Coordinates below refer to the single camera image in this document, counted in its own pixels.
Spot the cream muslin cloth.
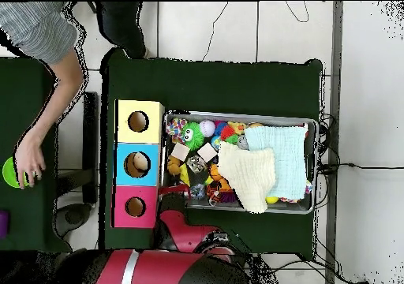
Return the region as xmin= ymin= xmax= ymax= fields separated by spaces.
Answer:
xmin=216 ymin=140 xmax=278 ymax=215

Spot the lime green plastic bowl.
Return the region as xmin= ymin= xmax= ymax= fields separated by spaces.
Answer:
xmin=2 ymin=155 xmax=36 ymax=189

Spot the wooden box with three holes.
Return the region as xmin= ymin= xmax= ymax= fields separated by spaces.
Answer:
xmin=111 ymin=99 xmax=166 ymax=229

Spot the shallow metal mesh bin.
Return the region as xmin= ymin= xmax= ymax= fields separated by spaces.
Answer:
xmin=159 ymin=110 xmax=319 ymax=215

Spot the person's hand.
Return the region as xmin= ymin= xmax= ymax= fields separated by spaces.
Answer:
xmin=13 ymin=129 xmax=47 ymax=190

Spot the yellow cheese wedge toy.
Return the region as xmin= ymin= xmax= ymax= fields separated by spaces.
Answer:
xmin=178 ymin=163 xmax=191 ymax=187

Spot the plain wooden cube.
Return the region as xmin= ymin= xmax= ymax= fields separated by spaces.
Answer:
xmin=170 ymin=142 xmax=191 ymax=163
xmin=196 ymin=141 xmax=219 ymax=164

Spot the green fuzzy googly-eyed toy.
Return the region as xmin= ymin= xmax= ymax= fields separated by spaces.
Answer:
xmin=181 ymin=121 xmax=206 ymax=151

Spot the white toy baseball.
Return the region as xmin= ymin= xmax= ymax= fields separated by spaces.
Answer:
xmin=199 ymin=119 xmax=216 ymax=138

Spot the black upright panel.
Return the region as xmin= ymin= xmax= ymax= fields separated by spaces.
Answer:
xmin=82 ymin=91 xmax=99 ymax=204

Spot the grey round base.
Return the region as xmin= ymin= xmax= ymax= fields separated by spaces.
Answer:
xmin=54 ymin=203 xmax=94 ymax=238

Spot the light blue muslin cloth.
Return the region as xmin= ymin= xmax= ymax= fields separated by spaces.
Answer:
xmin=244 ymin=124 xmax=309 ymax=200

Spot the purple object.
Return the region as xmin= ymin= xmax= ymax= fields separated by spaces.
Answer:
xmin=0 ymin=210 xmax=9 ymax=239

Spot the person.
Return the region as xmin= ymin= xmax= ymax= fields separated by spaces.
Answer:
xmin=0 ymin=1 xmax=148 ymax=65

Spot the black power cable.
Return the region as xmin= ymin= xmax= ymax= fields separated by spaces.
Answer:
xmin=317 ymin=162 xmax=404 ymax=175

